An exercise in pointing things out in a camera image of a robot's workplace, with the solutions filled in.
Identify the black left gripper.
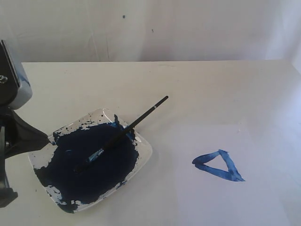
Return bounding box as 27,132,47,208
0,107,49,208

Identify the black paintbrush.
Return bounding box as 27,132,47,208
74,96,169,173

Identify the white square paint dish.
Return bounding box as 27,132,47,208
28,109,152,213

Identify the white paper sheet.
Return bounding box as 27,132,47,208
170,123,301,226

